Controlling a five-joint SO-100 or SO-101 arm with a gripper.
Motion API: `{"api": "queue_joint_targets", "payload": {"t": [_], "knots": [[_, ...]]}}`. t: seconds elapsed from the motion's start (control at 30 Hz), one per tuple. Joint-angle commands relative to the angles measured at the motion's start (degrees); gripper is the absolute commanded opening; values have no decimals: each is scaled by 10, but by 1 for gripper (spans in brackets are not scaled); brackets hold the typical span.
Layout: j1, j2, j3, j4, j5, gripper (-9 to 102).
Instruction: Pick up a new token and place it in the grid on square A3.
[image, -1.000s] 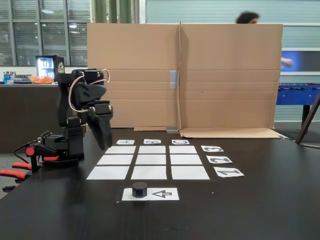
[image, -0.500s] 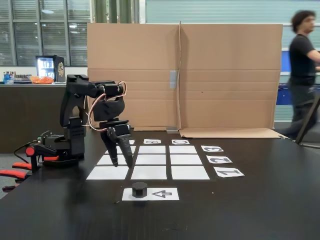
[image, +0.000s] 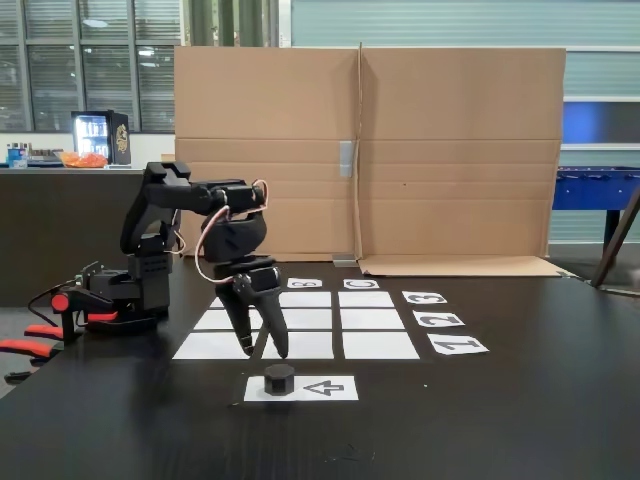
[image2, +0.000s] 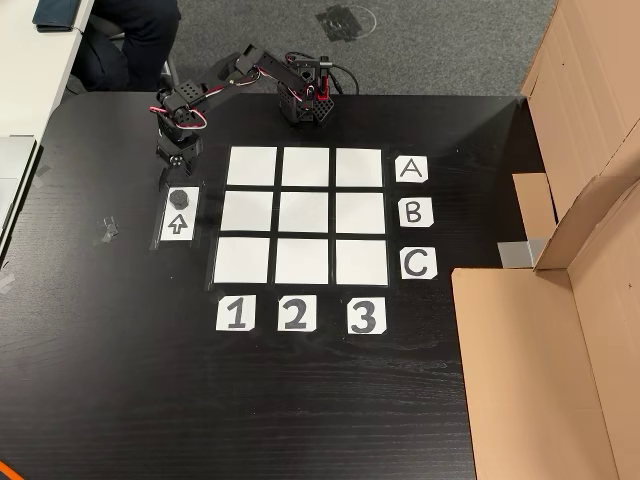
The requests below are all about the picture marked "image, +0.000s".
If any black octagonal token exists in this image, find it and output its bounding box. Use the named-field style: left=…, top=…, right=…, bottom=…
left=263, top=364, right=295, bottom=397

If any white arrow paper sheet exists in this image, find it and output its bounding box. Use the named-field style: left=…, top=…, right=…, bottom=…
left=243, top=375, right=360, bottom=403

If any paper sheet number 3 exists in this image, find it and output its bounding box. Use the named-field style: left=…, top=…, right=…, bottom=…
left=402, top=290, right=449, bottom=305

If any grey tape strip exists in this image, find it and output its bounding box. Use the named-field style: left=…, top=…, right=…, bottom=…
left=339, top=140, right=357, bottom=178

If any paper sheet number 2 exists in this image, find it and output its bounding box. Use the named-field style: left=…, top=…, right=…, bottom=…
left=412, top=310, right=466, bottom=329

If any paper sheet number 1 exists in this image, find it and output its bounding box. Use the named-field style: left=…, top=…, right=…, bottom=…
left=427, top=334, right=490, bottom=356

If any black clamp with orange knob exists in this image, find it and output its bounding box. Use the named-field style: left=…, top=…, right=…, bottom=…
left=24, top=288, right=121, bottom=347

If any black mini fridge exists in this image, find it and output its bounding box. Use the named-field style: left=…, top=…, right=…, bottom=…
left=71, top=109, right=132, bottom=166

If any dark counter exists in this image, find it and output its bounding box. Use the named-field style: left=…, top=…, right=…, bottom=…
left=0, top=167, right=176, bottom=307

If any orange snack bag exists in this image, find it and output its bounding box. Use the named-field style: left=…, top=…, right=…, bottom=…
left=53, top=151, right=109, bottom=169

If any brown cardboard panel with flap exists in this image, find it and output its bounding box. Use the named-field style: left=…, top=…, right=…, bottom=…
left=357, top=42, right=575, bottom=279

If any blue foosball table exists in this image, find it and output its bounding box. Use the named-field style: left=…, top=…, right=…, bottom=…
left=552, top=166, right=640, bottom=256

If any brown wooden leg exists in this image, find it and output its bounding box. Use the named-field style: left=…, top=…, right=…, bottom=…
left=591, top=189, right=640, bottom=289

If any red white servo cable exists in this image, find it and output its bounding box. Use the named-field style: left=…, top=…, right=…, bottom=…
left=193, top=178, right=271, bottom=286

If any black cable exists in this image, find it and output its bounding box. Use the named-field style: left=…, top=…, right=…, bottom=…
left=27, top=282, right=76, bottom=321

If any black clamp with orange handles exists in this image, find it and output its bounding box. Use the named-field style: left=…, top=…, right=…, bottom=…
left=0, top=338, right=54, bottom=385

